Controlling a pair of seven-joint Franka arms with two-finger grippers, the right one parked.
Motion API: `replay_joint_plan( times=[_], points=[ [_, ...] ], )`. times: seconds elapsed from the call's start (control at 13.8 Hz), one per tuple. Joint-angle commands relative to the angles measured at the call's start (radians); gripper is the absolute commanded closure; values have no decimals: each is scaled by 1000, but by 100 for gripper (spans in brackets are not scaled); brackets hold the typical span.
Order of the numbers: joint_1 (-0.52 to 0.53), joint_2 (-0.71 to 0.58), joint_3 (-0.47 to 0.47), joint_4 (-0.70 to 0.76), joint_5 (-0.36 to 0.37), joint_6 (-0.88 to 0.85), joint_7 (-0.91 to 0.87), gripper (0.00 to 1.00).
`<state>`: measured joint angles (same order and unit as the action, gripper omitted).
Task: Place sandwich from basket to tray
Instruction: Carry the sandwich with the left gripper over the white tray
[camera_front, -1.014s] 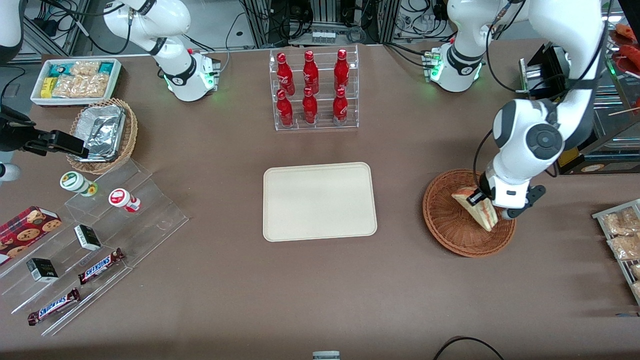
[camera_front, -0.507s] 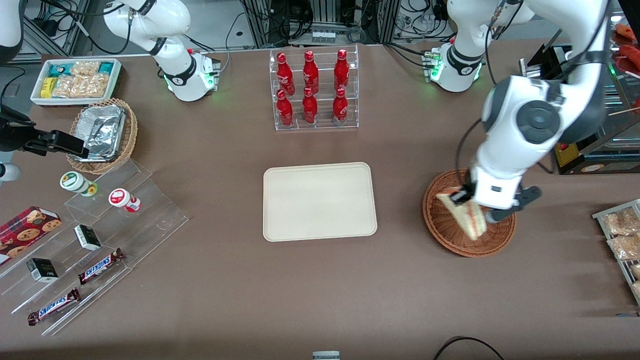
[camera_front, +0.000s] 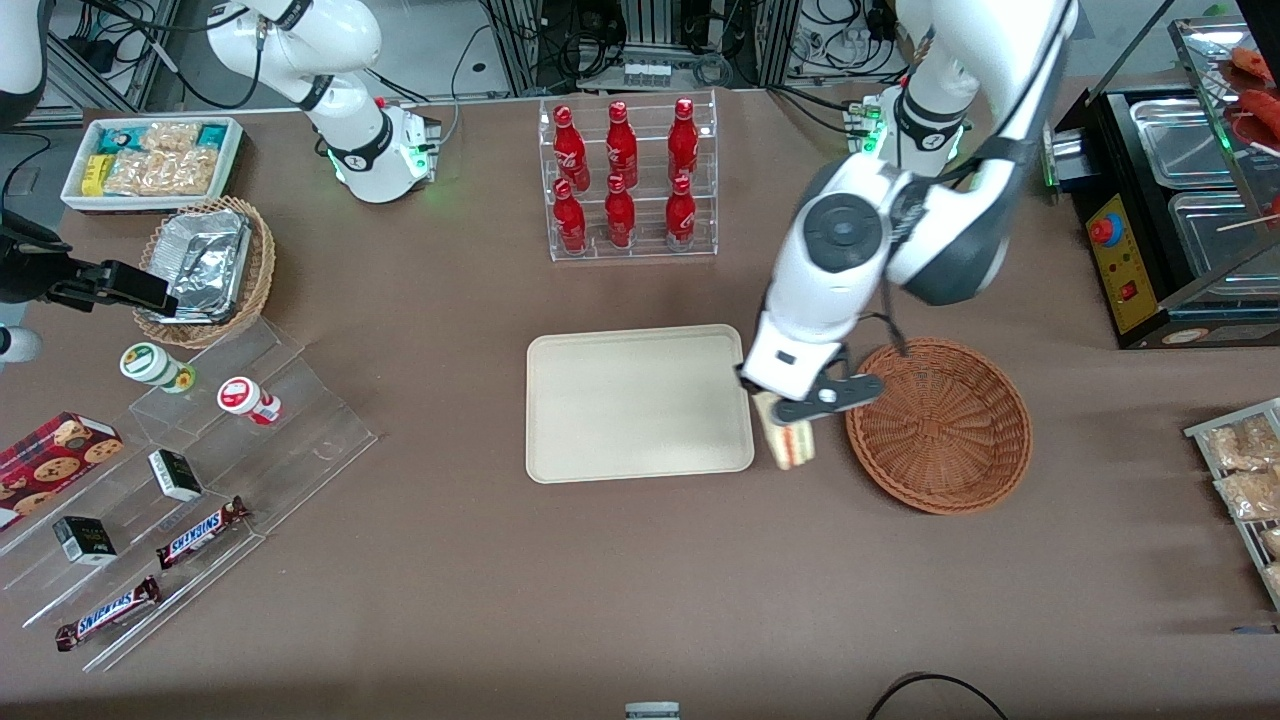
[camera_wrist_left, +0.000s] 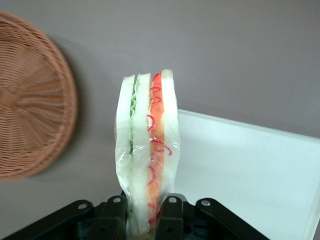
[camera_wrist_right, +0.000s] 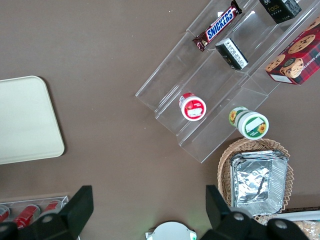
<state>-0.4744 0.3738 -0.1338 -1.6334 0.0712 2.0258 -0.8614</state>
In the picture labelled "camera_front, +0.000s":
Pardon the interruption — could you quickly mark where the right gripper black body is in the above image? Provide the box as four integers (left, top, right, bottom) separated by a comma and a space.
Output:
0, 212, 71, 303

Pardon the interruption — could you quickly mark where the triangle sandwich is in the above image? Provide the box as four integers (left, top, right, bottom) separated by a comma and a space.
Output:
752, 390, 817, 471

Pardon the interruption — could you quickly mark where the brown round wicker basket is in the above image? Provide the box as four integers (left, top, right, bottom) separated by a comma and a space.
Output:
845, 337, 1033, 516

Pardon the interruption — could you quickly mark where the beige plastic serving tray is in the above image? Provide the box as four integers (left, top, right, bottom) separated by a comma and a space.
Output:
526, 323, 756, 485

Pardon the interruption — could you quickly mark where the light wicker basket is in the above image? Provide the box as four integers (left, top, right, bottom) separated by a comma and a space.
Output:
133, 197, 276, 349

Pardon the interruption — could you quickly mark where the metal snack display tray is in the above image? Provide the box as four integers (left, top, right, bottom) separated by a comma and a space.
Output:
1185, 398, 1280, 611

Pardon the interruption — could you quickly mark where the green sunflower yogurt cup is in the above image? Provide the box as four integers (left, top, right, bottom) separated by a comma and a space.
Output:
119, 342, 197, 394

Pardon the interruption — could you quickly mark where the stack of foil trays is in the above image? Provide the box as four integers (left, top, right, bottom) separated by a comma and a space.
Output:
148, 208, 253, 323

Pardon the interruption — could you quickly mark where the large clear peanut snack packet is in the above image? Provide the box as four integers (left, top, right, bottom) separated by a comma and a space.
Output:
105, 148, 218, 197

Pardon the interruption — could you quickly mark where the red strawberry yogurt cup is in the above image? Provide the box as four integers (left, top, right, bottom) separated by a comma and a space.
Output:
217, 376, 283, 427

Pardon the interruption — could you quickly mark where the clear acrylic bottle rack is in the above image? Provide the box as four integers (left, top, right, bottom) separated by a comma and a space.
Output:
538, 88, 719, 263

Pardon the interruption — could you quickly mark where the red cola bottle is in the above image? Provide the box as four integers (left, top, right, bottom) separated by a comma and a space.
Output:
668, 97, 700, 186
605, 100, 639, 189
552, 179, 589, 253
604, 175, 637, 249
552, 104, 592, 191
665, 175, 698, 251

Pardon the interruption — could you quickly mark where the white plastic bin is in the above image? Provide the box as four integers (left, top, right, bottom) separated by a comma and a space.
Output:
60, 115, 246, 216

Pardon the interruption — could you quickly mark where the red tartan cookie box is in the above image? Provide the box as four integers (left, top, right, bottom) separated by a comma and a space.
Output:
0, 411, 125, 531

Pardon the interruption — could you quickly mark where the small black snack box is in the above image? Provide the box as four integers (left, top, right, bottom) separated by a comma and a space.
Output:
148, 449, 204, 503
52, 516, 118, 567

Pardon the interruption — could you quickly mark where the clear acrylic stepped display stand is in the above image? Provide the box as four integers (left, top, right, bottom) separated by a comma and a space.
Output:
0, 315, 379, 673

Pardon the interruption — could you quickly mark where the Snickers chocolate bar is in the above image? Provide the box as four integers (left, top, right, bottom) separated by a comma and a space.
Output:
155, 497, 251, 571
54, 575, 162, 653

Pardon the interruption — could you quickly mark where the black hot dog roller machine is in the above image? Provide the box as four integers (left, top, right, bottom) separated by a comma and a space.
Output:
1045, 15, 1280, 351

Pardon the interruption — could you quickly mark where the stainless steel pan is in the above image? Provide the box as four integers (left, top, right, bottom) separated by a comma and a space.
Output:
1130, 98, 1238, 189
1168, 190, 1280, 293

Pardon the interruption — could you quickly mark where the clear bagged pastry packet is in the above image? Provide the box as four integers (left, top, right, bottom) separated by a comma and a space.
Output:
1215, 470, 1280, 523
1205, 416, 1280, 472

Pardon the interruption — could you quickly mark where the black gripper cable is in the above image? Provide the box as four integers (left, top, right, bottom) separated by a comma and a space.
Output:
878, 180, 913, 358

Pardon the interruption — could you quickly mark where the black floor cable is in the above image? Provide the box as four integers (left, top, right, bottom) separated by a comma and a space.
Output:
865, 672, 1007, 720

